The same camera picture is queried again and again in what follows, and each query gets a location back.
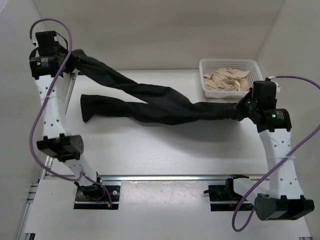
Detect black trousers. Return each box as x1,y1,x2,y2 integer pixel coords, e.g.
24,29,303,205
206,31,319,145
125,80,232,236
72,49,248,125

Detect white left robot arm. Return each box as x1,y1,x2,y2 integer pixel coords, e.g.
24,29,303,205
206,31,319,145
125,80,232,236
29,48,105,200

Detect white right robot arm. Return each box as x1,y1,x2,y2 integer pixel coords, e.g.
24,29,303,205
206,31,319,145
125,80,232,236
224,92,315,221

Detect beige trousers in basket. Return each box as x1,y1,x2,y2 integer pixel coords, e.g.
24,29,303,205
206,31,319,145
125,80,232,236
203,68,250,92

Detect white plastic basket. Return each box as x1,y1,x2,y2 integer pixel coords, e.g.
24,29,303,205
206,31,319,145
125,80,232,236
199,58,263,99

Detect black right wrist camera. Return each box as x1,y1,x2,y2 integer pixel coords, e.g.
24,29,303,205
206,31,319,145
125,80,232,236
251,80,277,100

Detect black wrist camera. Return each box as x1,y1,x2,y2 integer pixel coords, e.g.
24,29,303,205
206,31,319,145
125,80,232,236
251,80,277,100
35,30,61,56

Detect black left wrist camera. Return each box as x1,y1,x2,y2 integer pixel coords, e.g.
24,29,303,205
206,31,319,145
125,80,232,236
35,30,61,56

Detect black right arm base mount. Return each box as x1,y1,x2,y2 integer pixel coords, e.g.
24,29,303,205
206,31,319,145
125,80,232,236
203,174,249,212

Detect aluminium front frame rail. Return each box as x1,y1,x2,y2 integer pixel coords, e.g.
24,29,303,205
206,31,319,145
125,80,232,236
41,173,271,183

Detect aluminium frame rail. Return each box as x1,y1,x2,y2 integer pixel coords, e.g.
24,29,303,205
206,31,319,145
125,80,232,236
15,73,77,240
41,173,271,183
287,139,313,240

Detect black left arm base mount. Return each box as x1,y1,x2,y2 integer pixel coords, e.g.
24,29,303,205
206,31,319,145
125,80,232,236
73,183,121,210

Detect aluminium right frame rail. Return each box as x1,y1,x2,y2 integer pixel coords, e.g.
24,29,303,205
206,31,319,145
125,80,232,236
287,139,313,240

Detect aluminium left frame rail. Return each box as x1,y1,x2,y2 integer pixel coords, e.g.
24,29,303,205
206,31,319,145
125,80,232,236
15,73,77,240

